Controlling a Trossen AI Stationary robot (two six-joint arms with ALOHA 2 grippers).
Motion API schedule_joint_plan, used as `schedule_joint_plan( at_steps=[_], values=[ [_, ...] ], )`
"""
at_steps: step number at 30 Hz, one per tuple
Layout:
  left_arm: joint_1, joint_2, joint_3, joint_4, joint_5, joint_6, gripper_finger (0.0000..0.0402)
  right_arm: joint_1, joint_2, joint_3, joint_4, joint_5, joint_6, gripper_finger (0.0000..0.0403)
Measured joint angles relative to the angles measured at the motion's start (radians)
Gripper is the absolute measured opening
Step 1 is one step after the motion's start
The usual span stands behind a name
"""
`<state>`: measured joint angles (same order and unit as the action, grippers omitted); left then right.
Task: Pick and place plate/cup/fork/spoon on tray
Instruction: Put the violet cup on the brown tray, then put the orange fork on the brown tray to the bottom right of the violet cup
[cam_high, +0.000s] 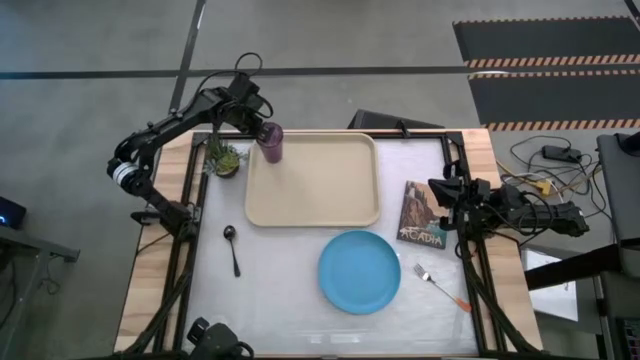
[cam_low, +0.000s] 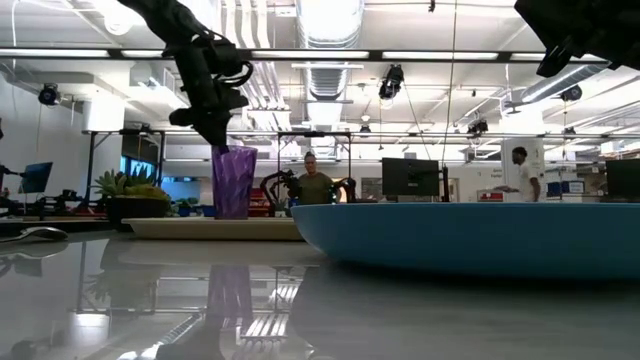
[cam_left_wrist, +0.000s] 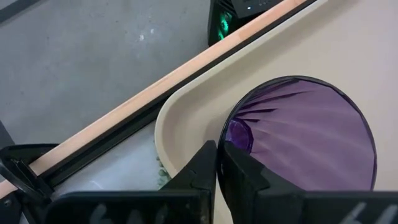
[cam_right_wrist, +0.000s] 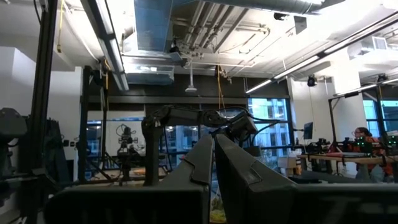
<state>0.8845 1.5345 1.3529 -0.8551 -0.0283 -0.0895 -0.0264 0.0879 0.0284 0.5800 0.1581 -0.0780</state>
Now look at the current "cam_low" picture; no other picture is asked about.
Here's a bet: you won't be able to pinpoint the small green potted plant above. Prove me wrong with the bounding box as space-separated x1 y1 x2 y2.
171 196 202 218

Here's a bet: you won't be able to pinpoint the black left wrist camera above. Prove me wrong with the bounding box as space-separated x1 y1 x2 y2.
203 37 242 77

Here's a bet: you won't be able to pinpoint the black overhead light bar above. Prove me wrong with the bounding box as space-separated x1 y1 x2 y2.
0 46 614 65

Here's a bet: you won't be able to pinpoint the silver ventilation duct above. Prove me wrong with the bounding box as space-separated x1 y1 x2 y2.
294 0 367 102
518 63 613 104

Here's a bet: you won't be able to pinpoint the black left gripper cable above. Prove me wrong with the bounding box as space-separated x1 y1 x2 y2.
219 58 255 90

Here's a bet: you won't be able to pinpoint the beige rectangular tray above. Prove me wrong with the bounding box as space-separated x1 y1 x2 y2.
121 216 305 243

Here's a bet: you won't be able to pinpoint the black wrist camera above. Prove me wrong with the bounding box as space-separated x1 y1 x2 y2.
203 37 242 77
536 37 585 79

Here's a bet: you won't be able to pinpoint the lit blue computer monitor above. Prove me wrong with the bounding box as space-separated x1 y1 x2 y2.
18 160 54 195

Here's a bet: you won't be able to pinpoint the black computer monitor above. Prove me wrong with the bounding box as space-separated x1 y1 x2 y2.
381 157 442 198
605 158 640 202

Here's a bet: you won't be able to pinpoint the blue storage boxes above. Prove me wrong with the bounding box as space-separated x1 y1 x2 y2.
546 180 587 198

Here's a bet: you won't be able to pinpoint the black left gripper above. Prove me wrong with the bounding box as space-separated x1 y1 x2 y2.
167 43 250 150

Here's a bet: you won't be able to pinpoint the black plant pot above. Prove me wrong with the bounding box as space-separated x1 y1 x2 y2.
104 196 172 232

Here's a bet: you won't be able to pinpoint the person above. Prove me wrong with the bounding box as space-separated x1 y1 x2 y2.
493 145 543 204
296 150 336 206

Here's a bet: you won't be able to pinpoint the silver metal spoon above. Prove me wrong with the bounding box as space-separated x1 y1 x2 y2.
0 226 70 245

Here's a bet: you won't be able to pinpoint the purple faceted plastic cup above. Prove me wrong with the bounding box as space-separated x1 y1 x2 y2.
211 144 259 221

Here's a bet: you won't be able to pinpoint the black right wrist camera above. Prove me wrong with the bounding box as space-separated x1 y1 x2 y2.
536 37 585 79

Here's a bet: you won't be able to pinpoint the green succulent plant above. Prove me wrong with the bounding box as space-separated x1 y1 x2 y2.
92 168 172 202

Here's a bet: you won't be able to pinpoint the thin hanging black cable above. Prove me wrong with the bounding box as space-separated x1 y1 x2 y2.
439 0 459 166

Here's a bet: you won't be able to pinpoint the blue plate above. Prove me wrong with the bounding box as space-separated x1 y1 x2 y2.
290 201 640 281

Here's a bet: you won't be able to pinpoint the black workstation frame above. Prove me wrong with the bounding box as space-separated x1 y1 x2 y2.
81 128 167 202
276 130 354 203

